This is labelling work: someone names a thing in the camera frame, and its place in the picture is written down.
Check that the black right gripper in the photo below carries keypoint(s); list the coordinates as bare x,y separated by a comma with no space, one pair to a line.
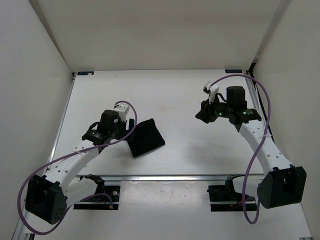
206,111

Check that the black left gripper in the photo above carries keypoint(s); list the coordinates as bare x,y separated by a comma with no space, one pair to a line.
123,124

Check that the black skirt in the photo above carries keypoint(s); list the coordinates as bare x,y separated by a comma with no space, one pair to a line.
145,138

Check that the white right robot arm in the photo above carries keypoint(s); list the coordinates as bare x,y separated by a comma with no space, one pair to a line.
283,183

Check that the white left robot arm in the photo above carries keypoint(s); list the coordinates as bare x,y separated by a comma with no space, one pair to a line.
50,195

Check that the blue label right corner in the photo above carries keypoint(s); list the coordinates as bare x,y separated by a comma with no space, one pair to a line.
233,71

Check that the blue label corner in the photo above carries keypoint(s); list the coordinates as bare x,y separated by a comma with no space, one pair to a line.
233,71
85,73

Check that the blue label left corner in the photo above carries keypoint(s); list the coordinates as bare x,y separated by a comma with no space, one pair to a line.
85,73

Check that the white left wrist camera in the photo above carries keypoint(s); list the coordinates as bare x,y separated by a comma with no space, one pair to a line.
122,109

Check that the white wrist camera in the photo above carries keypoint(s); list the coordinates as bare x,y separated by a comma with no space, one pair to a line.
122,109
211,90

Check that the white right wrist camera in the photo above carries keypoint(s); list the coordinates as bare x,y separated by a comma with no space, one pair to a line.
211,90

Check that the aluminium table edge rail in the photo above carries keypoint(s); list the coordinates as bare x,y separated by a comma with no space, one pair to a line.
163,178

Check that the aluminium right side rail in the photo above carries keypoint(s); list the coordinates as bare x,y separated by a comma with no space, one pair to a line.
262,120

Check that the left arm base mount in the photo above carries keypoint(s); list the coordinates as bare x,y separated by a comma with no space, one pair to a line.
106,197

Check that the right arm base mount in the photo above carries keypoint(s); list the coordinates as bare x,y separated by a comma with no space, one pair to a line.
223,197

